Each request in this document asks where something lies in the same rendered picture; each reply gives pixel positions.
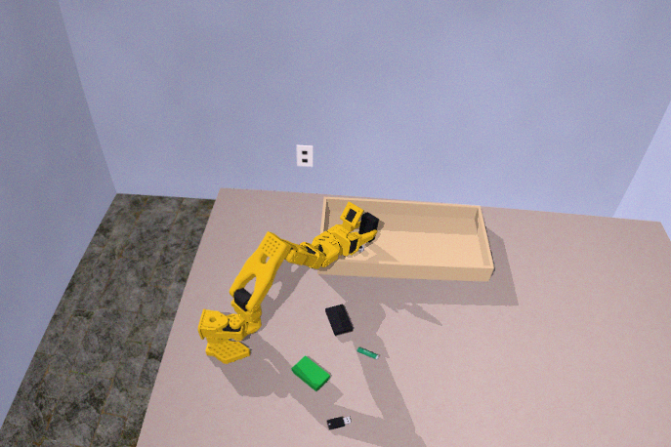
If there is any green cylinder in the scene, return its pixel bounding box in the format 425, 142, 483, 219
357, 347, 379, 360

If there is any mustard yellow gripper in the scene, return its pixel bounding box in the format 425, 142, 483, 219
327, 202, 377, 256

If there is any black usb flash drive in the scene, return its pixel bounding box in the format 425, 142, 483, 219
327, 417, 351, 430

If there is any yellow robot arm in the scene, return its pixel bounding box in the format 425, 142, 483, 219
200, 231, 340, 364

